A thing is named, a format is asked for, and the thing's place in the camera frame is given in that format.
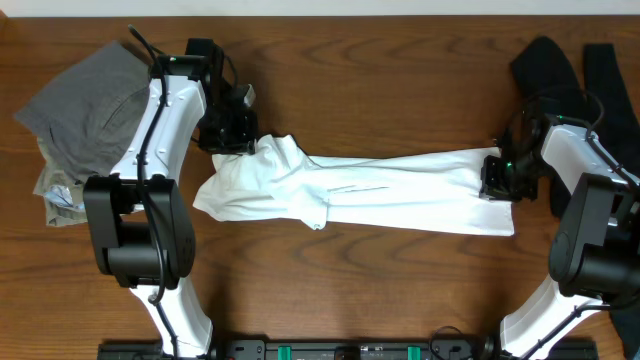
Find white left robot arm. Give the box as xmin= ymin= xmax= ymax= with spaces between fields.
xmin=83 ymin=38 xmax=258 ymax=359

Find black garment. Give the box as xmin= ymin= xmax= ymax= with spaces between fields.
xmin=511 ymin=37 xmax=639 ymax=359

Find beige folded shorts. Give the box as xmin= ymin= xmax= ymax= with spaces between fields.
xmin=33 ymin=138 xmax=87 ymax=227

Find grey folded trousers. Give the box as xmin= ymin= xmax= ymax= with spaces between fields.
xmin=15 ymin=42 xmax=149 ymax=182

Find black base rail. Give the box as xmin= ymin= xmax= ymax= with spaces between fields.
xmin=96 ymin=339 xmax=599 ymax=360

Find white t-shirt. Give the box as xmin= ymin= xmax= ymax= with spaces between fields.
xmin=193 ymin=135 xmax=514 ymax=236

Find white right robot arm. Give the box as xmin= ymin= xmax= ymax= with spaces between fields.
xmin=477 ymin=113 xmax=639 ymax=359

